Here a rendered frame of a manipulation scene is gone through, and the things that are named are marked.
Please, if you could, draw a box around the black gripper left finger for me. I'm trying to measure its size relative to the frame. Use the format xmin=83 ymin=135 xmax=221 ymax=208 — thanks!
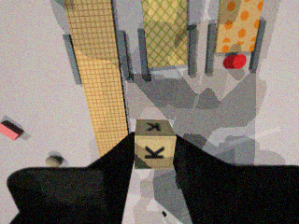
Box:
xmin=7 ymin=132 xmax=135 ymax=224

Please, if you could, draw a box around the tan strip with orange spots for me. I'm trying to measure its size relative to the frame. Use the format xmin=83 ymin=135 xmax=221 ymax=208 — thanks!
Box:
xmin=214 ymin=0 xmax=263 ymax=53

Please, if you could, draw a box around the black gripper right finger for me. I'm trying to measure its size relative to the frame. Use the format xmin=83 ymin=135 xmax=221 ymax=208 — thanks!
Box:
xmin=173 ymin=134 xmax=299 ymax=224

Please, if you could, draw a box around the tan cube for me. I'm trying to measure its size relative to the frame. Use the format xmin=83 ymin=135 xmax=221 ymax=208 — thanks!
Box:
xmin=135 ymin=119 xmax=177 ymax=169

